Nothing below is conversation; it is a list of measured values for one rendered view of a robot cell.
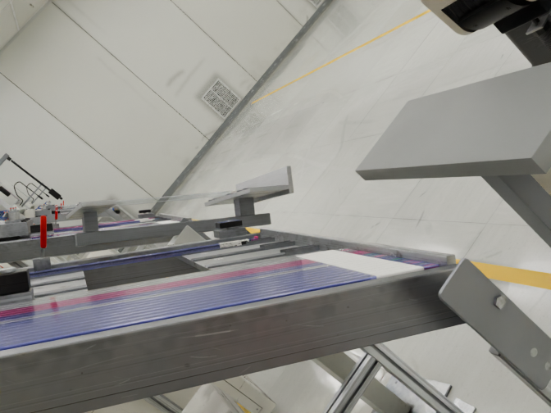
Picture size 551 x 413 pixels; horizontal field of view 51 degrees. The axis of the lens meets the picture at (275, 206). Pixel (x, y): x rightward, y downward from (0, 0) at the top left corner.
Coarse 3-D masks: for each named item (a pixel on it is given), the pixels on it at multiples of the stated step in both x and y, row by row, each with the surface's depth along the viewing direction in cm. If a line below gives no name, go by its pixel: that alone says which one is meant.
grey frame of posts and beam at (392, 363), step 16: (368, 352) 138; (384, 352) 139; (496, 352) 62; (384, 368) 143; (400, 368) 142; (512, 368) 63; (416, 384) 142; (528, 384) 64; (432, 400) 144; (448, 400) 145; (544, 400) 65
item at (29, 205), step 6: (6, 186) 645; (12, 186) 647; (12, 192) 647; (18, 192) 649; (42, 192) 681; (24, 198) 651; (30, 198) 707; (36, 198) 679; (30, 204) 651; (42, 204) 698; (48, 204) 685; (54, 210) 652; (108, 216) 739; (114, 252) 674; (120, 252) 724; (66, 258) 716; (72, 258) 659
